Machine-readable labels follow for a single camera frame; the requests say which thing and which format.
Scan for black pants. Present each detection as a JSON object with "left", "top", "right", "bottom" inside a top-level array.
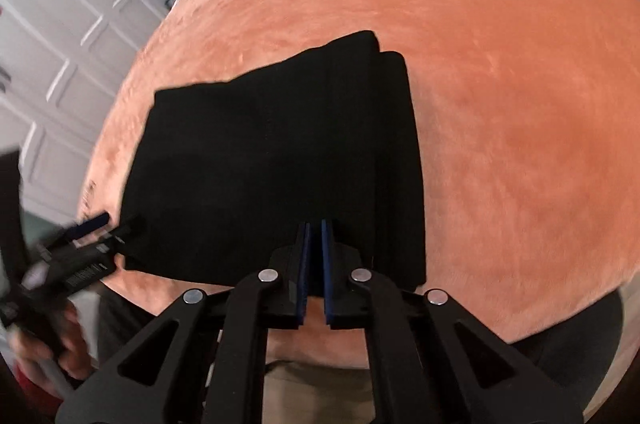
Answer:
[{"left": 121, "top": 30, "right": 427, "bottom": 292}]

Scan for person's dark clothing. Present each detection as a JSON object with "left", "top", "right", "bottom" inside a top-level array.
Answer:
[{"left": 97, "top": 287, "right": 626, "bottom": 424}]

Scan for orange plush blanket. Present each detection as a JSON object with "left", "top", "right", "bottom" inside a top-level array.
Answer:
[{"left": 80, "top": 0, "right": 640, "bottom": 367}]

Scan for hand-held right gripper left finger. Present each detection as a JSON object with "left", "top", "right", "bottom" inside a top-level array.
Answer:
[{"left": 55, "top": 221, "right": 313, "bottom": 424}]

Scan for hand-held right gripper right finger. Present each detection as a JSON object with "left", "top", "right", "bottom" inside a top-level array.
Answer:
[{"left": 320, "top": 219, "right": 586, "bottom": 424}]

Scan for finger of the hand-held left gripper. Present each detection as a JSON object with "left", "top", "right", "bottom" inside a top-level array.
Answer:
[
  {"left": 65, "top": 211, "right": 111, "bottom": 240},
  {"left": 100, "top": 215, "right": 148, "bottom": 252}
]

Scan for white drawer cabinet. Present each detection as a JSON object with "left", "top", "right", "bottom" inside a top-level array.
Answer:
[{"left": 0, "top": 0, "right": 181, "bottom": 215}]

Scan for person's beige shirt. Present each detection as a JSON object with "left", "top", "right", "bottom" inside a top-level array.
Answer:
[{"left": 262, "top": 356, "right": 373, "bottom": 424}]

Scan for person's left hand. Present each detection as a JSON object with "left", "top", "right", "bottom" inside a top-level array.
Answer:
[{"left": 10, "top": 304, "right": 93, "bottom": 380}]

